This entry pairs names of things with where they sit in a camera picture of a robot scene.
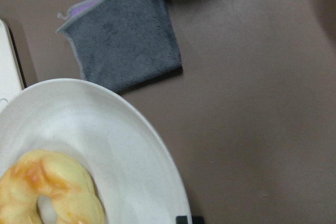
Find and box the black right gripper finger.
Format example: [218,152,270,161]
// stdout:
[175,216,204,224]

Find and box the yellow glazed donut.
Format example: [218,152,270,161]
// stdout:
[1,150,105,223]

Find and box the white tray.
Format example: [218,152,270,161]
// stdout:
[0,20,25,111]

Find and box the white round plate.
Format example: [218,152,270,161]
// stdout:
[1,79,192,223]

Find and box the folded grey microfibre cloth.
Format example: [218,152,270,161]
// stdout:
[58,0,182,92]

